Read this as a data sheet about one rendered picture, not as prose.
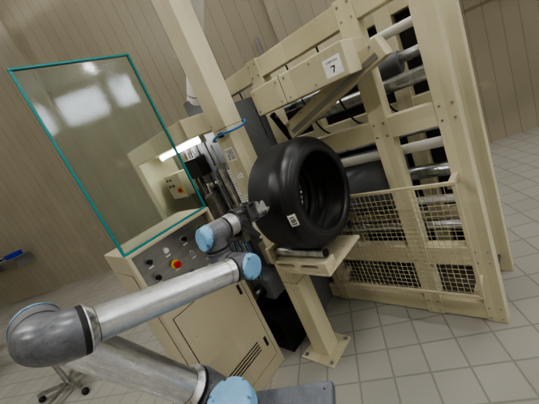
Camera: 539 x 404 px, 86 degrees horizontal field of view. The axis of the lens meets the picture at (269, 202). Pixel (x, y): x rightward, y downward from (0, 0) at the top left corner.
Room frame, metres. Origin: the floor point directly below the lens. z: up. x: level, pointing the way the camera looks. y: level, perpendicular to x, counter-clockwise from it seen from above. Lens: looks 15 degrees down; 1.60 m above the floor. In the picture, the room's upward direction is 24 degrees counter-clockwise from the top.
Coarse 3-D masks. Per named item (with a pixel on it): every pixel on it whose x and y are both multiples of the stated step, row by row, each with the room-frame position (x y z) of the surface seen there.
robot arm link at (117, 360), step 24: (24, 312) 0.68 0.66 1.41; (96, 360) 0.69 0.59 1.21; (120, 360) 0.72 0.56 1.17; (144, 360) 0.75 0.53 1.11; (168, 360) 0.81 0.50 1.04; (120, 384) 0.72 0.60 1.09; (144, 384) 0.73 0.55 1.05; (168, 384) 0.76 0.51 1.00; (192, 384) 0.80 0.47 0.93; (216, 384) 0.82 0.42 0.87
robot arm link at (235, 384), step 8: (224, 384) 0.79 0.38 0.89; (232, 384) 0.78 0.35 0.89; (240, 384) 0.77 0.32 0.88; (248, 384) 0.76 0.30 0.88; (216, 392) 0.77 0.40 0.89; (224, 392) 0.76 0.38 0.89; (232, 392) 0.75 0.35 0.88; (240, 392) 0.74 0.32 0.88; (248, 392) 0.73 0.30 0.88; (208, 400) 0.75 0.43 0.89; (216, 400) 0.74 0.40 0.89; (224, 400) 0.73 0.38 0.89; (232, 400) 0.72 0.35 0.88; (240, 400) 0.71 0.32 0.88; (248, 400) 0.71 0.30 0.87; (256, 400) 0.73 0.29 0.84
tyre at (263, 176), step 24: (288, 144) 1.37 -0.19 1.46; (312, 144) 1.40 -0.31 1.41; (264, 168) 1.36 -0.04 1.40; (288, 168) 1.27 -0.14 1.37; (312, 168) 1.72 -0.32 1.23; (336, 168) 1.52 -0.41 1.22; (264, 192) 1.30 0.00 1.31; (288, 192) 1.23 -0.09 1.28; (312, 192) 1.73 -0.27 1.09; (336, 192) 1.62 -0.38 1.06; (264, 216) 1.30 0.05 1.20; (312, 216) 1.66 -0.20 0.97; (336, 216) 1.54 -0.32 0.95; (288, 240) 1.29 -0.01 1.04; (312, 240) 1.25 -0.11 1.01
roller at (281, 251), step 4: (276, 248) 1.54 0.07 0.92; (280, 248) 1.52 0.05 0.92; (284, 248) 1.50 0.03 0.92; (288, 248) 1.47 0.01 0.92; (292, 248) 1.45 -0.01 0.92; (296, 248) 1.43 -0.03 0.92; (300, 248) 1.41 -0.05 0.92; (304, 248) 1.39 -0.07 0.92; (308, 248) 1.37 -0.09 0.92; (312, 248) 1.35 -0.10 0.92; (316, 248) 1.34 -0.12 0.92; (320, 248) 1.32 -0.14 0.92; (324, 248) 1.30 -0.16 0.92; (276, 252) 1.53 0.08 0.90; (280, 252) 1.50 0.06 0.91; (284, 252) 1.48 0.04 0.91; (288, 252) 1.46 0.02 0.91; (292, 252) 1.44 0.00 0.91; (296, 252) 1.42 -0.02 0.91; (300, 252) 1.39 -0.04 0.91; (304, 252) 1.37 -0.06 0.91; (308, 252) 1.36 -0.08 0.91; (312, 252) 1.34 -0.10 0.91; (316, 252) 1.32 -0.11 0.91; (320, 252) 1.30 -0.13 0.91; (324, 252) 1.29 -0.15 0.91; (328, 252) 1.30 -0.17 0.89; (300, 256) 1.41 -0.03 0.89; (304, 256) 1.38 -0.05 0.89; (308, 256) 1.36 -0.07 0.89; (312, 256) 1.34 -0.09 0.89; (316, 256) 1.32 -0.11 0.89; (320, 256) 1.30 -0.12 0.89; (324, 256) 1.28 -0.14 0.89
